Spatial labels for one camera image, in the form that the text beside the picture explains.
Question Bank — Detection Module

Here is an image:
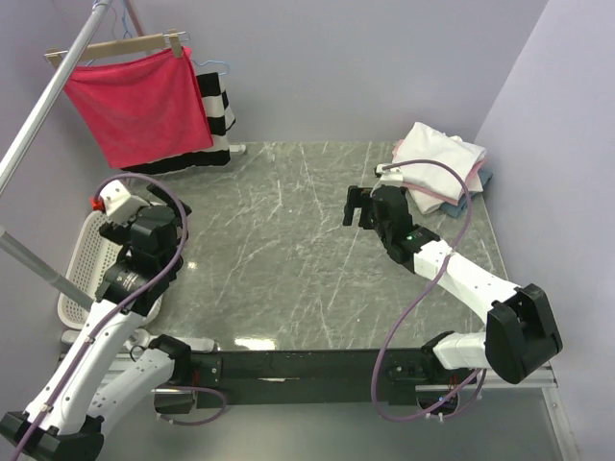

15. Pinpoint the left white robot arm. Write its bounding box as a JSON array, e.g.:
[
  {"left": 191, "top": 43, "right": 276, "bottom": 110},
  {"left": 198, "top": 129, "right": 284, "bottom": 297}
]
[{"left": 1, "top": 205, "right": 192, "bottom": 460}]

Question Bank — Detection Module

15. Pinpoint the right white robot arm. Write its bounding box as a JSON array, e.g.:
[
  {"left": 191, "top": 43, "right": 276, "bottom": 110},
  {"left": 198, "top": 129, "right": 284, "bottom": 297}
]
[{"left": 342, "top": 185, "right": 563, "bottom": 384}]

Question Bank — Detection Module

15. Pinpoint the folded blue t shirt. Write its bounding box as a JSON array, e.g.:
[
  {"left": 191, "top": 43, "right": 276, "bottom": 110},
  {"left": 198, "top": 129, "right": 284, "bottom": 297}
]
[{"left": 439, "top": 167, "right": 493, "bottom": 218}]

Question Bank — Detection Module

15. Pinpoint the white plastic laundry basket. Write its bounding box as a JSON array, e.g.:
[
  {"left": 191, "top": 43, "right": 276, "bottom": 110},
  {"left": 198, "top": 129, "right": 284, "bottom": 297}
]
[{"left": 57, "top": 210, "right": 162, "bottom": 332}]

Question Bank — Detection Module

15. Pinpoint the folded white t shirt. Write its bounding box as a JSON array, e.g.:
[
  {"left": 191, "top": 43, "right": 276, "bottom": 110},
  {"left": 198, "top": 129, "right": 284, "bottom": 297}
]
[{"left": 391, "top": 121, "right": 487, "bottom": 215}]

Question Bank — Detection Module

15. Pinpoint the red hanging towel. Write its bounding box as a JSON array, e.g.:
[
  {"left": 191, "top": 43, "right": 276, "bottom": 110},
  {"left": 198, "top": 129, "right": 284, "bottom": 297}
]
[{"left": 64, "top": 46, "right": 213, "bottom": 169}]

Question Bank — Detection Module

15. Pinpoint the black white striped cloth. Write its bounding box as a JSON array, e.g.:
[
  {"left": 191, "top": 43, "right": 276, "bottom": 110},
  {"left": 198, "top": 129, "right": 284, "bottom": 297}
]
[{"left": 126, "top": 72, "right": 235, "bottom": 175}]

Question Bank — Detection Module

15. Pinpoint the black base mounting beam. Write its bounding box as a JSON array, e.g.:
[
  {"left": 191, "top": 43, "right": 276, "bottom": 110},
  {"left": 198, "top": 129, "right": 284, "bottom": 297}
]
[{"left": 170, "top": 348, "right": 471, "bottom": 405}]

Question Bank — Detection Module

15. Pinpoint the wooden clip hanger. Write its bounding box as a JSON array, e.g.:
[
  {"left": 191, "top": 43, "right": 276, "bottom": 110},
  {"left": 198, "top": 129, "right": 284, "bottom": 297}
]
[{"left": 44, "top": 29, "right": 189, "bottom": 68}]

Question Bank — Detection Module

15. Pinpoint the silver clothes rack pole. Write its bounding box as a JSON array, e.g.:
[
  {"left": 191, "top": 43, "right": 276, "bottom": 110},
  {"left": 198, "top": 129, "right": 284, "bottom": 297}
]
[{"left": 1, "top": 0, "right": 112, "bottom": 193}]

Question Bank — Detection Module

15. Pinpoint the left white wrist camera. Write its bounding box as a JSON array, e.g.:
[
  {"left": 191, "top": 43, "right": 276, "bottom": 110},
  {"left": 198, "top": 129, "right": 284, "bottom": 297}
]
[{"left": 90, "top": 180, "right": 149, "bottom": 225}]

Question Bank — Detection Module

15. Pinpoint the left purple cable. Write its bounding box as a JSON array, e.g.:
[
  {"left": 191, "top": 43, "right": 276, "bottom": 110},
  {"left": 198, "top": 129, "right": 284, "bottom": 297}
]
[{"left": 9, "top": 173, "right": 193, "bottom": 461}]

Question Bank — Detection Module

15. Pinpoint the blue wire hanger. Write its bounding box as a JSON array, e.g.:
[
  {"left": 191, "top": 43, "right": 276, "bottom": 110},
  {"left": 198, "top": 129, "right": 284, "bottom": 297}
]
[{"left": 191, "top": 59, "right": 231, "bottom": 76}]

